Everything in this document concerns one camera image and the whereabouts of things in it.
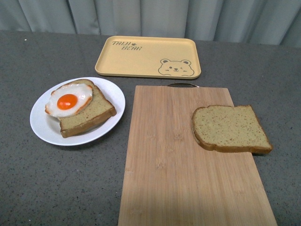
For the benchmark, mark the bread slice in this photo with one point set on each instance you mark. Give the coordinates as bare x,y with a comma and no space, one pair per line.
98,111
229,129

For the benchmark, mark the white round plate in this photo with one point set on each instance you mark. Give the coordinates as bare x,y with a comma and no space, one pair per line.
47,127

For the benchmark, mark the yellow bear tray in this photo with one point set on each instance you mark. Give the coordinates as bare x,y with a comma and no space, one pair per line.
149,57

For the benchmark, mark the bamboo cutting board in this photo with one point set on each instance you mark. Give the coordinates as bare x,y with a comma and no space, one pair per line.
170,180

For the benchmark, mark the fake fried egg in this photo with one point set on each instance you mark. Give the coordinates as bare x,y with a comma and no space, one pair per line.
69,100

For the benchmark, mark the grey curtain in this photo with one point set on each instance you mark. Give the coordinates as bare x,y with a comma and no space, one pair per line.
276,22

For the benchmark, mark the metal cutting board handle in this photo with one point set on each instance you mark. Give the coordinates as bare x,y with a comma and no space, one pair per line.
183,85

